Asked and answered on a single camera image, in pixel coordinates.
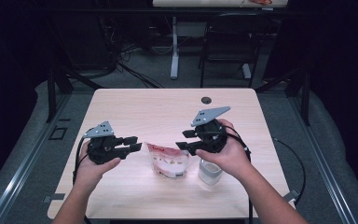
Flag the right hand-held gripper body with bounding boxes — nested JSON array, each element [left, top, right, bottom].
[[189, 105, 232, 156]]

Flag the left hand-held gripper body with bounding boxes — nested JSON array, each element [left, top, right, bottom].
[[82, 120, 126, 165]]

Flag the red and white spout pouch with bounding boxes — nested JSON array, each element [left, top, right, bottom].
[[145, 142, 190, 180]]

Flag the white flip-lid container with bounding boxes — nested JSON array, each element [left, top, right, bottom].
[[197, 157, 224, 187]]

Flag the person's left hand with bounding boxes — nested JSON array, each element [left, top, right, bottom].
[[73, 141, 122, 194]]

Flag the person's right hand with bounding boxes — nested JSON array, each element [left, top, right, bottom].
[[195, 118, 254, 182]]

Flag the grey tape strip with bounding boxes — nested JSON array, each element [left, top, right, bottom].
[[282, 188, 301, 203], [42, 192, 66, 204]]

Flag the black metal stand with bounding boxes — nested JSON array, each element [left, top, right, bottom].
[[255, 65, 312, 127], [45, 60, 104, 124]]

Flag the white-legged background desk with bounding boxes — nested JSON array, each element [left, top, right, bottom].
[[152, 0, 289, 80]]

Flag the black folding chair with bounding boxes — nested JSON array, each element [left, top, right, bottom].
[[199, 12, 276, 89]]

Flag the right hand-held gripper cable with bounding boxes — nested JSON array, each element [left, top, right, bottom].
[[224, 125, 255, 224]]

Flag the tangle of floor cables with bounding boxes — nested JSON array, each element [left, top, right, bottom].
[[98, 17, 166, 90]]

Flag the aluminium floor rail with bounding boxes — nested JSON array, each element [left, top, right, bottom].
[[288, 95, 358, 224], [0, 92, 72, 224]]

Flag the black looped cable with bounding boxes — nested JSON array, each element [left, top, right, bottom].
[[271, 137, 307, 207]]

